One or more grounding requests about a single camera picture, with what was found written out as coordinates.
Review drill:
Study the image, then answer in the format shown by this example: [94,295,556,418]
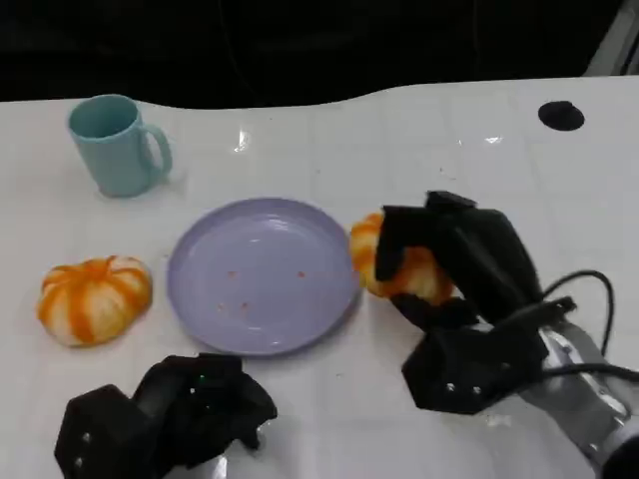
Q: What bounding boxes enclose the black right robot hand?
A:
[374,190,543,331]

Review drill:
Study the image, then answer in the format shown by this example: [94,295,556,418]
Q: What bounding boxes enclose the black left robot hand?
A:
[131,351,279,470]

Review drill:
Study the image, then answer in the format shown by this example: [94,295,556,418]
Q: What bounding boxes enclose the orange and white bread roll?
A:
[348,212,456,306]
[36,254,154,348]

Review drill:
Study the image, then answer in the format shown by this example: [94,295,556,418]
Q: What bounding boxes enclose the lilac plate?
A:
[166,197,362,358]

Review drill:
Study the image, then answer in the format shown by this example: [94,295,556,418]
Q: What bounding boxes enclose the black round table grommet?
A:
[537,100,586,133]

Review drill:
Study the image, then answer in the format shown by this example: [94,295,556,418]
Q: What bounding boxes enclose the pale green mug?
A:
[67,94,174,199]

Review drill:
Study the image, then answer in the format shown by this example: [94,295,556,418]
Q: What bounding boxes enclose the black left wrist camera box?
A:
[53,383,161,479]

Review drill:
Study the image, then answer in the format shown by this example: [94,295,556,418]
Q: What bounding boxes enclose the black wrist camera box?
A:
[401,318,549,416]
[53,383,161,479]

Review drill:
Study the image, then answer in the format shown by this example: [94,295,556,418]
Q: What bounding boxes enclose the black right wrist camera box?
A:
[401,318,549,416]

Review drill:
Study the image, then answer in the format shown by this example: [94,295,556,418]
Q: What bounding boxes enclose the black looping arm cable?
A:
[537,269,616,356]

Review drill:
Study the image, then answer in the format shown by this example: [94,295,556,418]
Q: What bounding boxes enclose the black straight arm cable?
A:
[541,362,639,384]

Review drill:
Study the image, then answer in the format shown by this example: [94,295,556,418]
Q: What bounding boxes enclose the white frame post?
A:
[584,0,639,78]

